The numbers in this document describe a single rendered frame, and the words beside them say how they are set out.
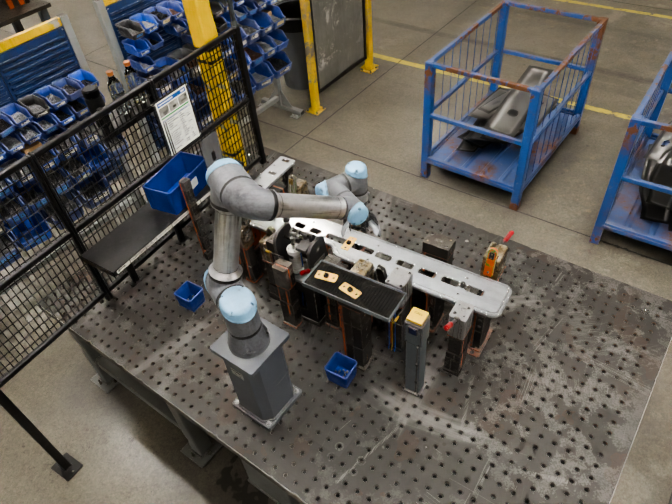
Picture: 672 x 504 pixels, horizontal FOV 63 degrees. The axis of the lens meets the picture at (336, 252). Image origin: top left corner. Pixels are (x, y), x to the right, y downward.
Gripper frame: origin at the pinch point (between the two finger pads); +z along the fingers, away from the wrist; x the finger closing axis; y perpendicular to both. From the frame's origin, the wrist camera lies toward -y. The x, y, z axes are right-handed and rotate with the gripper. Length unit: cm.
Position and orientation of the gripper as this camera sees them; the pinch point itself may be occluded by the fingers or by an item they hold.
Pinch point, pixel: (361, 235)
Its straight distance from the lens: 218.6
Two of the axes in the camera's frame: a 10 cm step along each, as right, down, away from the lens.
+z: 0.8, 7.0, 7.1
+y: -0.8, 7.1, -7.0
